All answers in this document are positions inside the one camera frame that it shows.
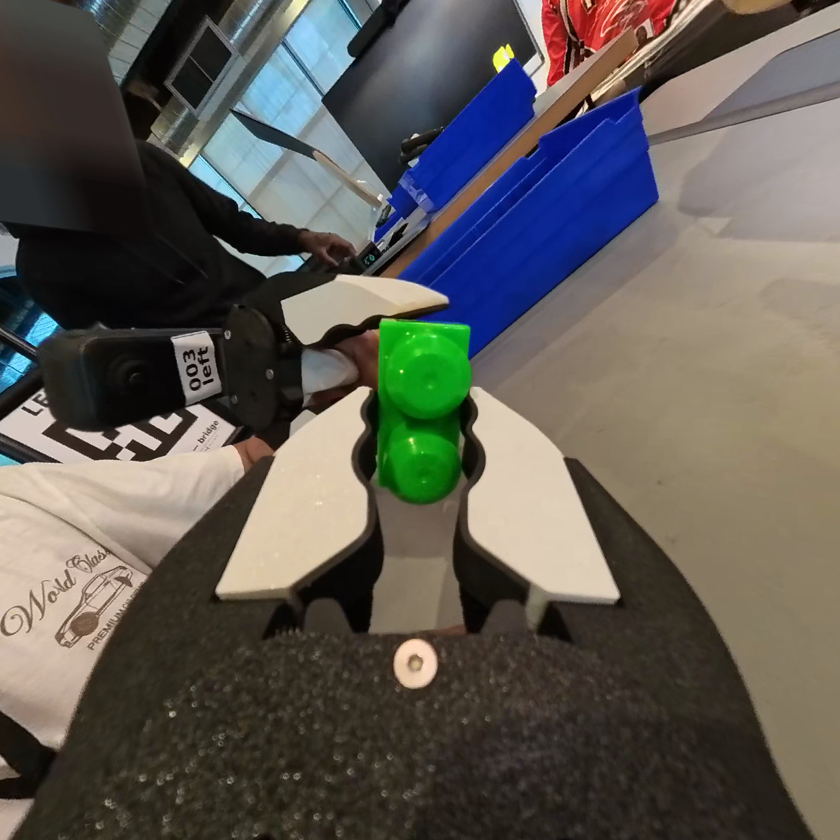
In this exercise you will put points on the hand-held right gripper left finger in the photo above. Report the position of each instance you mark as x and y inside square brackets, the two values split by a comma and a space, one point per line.
[295, 525]

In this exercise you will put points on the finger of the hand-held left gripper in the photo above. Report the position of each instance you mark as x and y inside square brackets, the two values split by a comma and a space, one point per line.
[361, 298]
[325, 374]

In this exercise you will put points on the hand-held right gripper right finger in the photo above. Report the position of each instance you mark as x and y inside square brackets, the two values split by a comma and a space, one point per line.
[538, 525]

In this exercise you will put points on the green two-stud toy block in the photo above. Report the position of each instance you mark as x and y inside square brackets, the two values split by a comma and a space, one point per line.
[423, 374]

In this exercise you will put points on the blue plastic storage bin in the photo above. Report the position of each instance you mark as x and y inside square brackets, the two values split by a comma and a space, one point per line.
[558, 216]

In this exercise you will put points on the person's left forearm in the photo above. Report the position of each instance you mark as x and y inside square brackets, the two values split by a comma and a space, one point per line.
[253, 453]

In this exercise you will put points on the person's left hand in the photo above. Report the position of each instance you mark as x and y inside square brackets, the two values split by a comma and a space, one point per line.
[367, 358]

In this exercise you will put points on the black charger with green displays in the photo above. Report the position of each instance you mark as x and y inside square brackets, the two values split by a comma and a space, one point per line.
[369, 257]

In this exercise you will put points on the framed marker sign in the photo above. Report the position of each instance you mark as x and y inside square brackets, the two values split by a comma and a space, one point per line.
[131, 439]

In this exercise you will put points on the person's white shirt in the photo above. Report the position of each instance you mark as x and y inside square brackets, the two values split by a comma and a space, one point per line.
[65, 525]

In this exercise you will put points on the black-backed tilted board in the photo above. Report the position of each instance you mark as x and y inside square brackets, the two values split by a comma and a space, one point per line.
[275, 134]

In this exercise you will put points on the blue background bins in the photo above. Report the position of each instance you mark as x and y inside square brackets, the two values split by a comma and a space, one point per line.
[472, 138]

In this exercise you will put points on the black monitor screen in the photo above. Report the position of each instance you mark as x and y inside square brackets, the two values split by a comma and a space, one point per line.
[426, 72]

